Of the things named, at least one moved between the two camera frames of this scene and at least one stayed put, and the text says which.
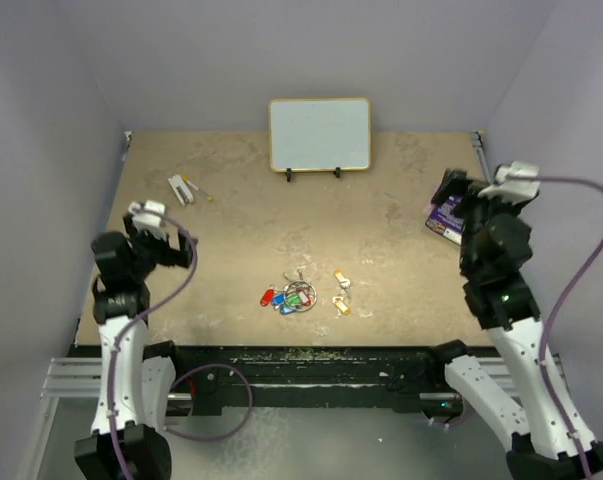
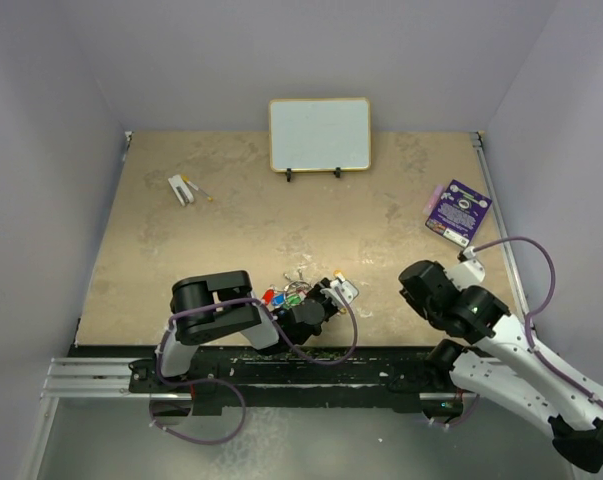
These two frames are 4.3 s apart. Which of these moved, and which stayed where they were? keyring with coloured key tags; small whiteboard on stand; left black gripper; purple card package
Moved: left black gripper
Stayed: keyring with coloured key tags; purple card package; small whiteboard on stand
